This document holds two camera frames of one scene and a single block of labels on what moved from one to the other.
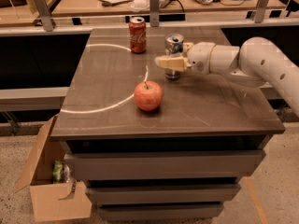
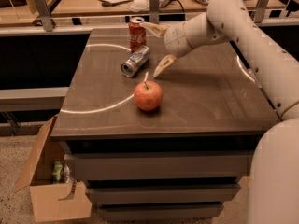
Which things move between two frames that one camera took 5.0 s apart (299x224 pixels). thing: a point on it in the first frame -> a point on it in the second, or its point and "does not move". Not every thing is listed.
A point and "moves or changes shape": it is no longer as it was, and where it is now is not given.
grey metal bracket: [43, 10] does not move
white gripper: [199, 57] -> [175, 41]
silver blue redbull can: [174, 43] moves or changes shape
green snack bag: [57, 173] does not move
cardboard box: [49, 200] does not move
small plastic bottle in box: [66, 173] does not move
